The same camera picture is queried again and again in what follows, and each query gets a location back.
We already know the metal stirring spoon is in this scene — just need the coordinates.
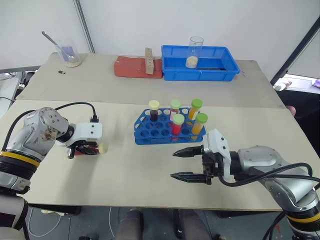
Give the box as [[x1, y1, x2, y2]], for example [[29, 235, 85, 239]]
[[41, 31, 73, 61]]

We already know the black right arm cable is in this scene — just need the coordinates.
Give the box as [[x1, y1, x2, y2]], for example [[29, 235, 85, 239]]
[[219, 162, 320, 240]]

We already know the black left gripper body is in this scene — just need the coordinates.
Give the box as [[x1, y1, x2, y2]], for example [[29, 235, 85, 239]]
[[66, 140, 88, 160]]

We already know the green-capped red test tube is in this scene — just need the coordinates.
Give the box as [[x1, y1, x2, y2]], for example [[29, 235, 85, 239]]
[[169, 98, 183, 116]]

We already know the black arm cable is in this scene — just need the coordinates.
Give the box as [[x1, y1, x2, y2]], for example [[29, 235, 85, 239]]
[[219, 162, 320, 240], [1, 101, 100, 151]]

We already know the tall clear glass beaker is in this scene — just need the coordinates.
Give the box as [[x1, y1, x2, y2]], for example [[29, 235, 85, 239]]
[[185, 36, 205, 68]]

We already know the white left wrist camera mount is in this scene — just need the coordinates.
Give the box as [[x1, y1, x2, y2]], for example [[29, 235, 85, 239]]
[[55, 121, 103, 147]]

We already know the pale-capped brown-red test tube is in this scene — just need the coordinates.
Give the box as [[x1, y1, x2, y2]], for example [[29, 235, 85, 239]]
[[82, 142, 109, 155]]

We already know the dark rounded shape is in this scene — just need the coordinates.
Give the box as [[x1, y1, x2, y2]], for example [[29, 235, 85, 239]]
[[115, 209, 146, 240]]

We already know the corrugated metal pole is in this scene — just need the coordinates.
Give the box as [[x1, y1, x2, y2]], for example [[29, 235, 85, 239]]
[[73, 0, 96, 54]]

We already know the black diagonal frame bar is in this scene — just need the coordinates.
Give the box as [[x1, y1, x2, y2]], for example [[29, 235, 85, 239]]
[[269, 14, 320, 86]]

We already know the green-capped yellow test tube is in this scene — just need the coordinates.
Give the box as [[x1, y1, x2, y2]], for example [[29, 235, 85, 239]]
[[191, 112, 209, 141]]

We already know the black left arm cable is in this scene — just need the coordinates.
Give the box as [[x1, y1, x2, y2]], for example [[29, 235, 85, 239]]
[[1, 101, 100, 151]]

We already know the wooden block with holes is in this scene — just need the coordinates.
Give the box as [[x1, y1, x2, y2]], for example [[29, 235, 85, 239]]
[[144, 47, 155, 75]]

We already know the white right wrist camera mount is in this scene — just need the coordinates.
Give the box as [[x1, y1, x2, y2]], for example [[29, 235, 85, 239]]
[[202, 129, 232, 181]]

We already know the grey metal cart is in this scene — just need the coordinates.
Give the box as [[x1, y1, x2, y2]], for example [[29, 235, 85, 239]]
[[0, 65, 42, 101]]

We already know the blue plastic bin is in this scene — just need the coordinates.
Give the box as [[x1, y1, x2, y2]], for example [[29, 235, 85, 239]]
[[160, 44, 241, 82]]

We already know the pink and white object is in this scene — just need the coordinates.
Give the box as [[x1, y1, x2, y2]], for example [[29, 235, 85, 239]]
[[272, 79, 293, 91]]

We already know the wide clear glass beaker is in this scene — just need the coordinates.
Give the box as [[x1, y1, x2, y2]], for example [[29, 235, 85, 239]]
[[55, 38, 83, 68]]

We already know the blue test tube rack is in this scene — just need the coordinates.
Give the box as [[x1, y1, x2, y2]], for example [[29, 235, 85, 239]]
[[134, 106, 208, 145]]

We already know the yellow-capped dark red test tube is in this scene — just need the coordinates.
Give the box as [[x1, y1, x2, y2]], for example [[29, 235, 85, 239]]
[[148, 99, 160, 123]]

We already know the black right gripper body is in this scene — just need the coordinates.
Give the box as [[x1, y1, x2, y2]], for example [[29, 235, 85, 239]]
[[201, 145, 224, 186]]

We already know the light-green-capped red test tube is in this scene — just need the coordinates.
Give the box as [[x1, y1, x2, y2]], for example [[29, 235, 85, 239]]
[[171, 113, 185, 141]]

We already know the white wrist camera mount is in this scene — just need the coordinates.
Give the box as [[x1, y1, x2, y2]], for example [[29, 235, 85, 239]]
[[202, 129, 232, 181], [55, 121, 103, 147]]

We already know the green-capped orange test tube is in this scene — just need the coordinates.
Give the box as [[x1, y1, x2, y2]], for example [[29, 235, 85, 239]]
[[187, 98, 204, 121]]

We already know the red brick block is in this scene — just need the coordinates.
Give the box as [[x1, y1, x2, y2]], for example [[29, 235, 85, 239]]
[[113, 55, 164, 80]]

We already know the white floor cable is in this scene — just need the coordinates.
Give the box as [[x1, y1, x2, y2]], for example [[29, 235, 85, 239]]
[[28, 212, 62, 238]]

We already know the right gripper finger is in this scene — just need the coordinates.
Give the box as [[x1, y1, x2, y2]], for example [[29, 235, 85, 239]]
[[170, 171, 208, 185], [172, 144, 205, 158]]

